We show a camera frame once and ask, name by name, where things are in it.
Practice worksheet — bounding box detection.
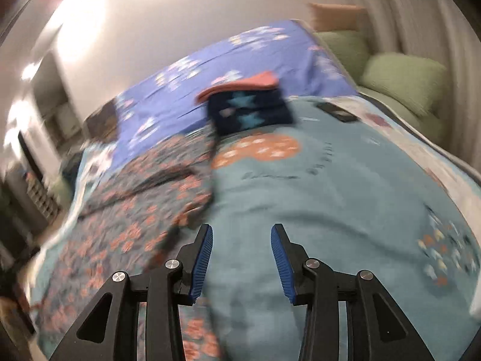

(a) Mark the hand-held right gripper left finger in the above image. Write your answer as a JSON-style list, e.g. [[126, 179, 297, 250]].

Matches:
[[49, 224, 213, 361]]

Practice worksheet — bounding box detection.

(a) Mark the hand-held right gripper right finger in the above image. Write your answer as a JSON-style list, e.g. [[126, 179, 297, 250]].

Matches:
[[271, 223, 433, 361]]

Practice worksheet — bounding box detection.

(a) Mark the teal floral shirt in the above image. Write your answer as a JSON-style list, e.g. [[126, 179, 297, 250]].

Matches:
[[28, 131, 226, 361]]

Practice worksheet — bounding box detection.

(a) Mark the teal printed quilt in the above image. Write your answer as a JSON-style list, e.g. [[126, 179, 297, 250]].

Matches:
[[38, 94, 478, 361]]

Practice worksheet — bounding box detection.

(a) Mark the folded navy star blanket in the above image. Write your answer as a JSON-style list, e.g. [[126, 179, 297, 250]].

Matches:
[[207, 86, 296, 138]]

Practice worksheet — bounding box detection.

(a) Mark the black phone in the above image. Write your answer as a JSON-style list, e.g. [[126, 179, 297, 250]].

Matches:
[[316, 101, 357, 123]]

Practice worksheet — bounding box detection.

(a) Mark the dark printed panel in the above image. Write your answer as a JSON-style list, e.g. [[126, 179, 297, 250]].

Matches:
[[84, 101, 121, 144]]

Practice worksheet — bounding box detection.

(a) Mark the white storage rack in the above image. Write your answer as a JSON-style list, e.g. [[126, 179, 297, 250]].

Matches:
[[20, 173, 61, 230]]

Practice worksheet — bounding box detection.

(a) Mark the folded pink cloth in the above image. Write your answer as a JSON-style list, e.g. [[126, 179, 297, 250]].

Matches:
[[195, 71, 281, 103]]

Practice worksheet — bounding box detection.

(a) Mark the purple tree print sheet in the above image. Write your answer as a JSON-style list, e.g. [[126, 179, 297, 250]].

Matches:
[[113, 19, 357, 159]]

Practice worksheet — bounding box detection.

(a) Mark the large green pillow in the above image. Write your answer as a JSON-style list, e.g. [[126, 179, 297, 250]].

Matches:
[[360, 53, 449, 118]]

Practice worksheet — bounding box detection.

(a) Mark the small green pillow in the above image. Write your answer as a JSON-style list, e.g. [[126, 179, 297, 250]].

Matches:
[[315, 30, 371, 80]]

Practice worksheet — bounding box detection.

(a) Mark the beige pillow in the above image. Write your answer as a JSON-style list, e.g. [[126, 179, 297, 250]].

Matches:
[[308, 2, 371, 33]]

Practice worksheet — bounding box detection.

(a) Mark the beige pleated curtain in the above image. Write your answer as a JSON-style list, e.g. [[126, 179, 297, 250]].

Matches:
[[338, 0, 481, 166]]

